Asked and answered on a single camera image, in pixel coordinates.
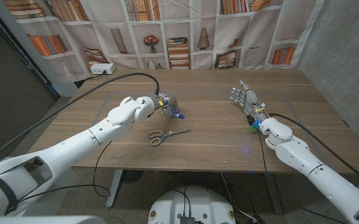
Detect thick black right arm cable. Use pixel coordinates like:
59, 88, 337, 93
269, 113, 359, 191

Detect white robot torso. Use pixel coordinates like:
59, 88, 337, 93
147, 185, 238, 224

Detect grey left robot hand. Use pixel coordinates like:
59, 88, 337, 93
154, 92, 180, 119

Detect printed bookshelf backdrop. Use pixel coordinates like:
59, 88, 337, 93
1, 0, 325, 82

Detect white robot body edge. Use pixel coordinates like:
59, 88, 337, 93
0, 215, 107, 224

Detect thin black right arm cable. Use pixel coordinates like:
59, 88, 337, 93
256, 132, 350, 224

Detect grey table leg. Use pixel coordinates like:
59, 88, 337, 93
106, 169, 124, 208
263, 172, 284, 215

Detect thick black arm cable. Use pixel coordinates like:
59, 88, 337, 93
0, 72, 161, 171
269, 113, 359, 191

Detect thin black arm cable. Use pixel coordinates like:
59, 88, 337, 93
256, 132, 350, 224
16, 140, 113, 203

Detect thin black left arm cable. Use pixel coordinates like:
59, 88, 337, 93
16, 140, 113, 203

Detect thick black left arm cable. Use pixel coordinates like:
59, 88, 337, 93
0, 72, 161, 171

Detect white power strip box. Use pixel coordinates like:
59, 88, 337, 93
90, 63, 116, 75

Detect scissors yellow grey handles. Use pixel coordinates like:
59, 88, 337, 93
147, 128, 192, 147

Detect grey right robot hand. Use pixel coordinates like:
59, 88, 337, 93
229, 80, 269, 123

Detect black round base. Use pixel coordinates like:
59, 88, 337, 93
121, 170, 144, 184

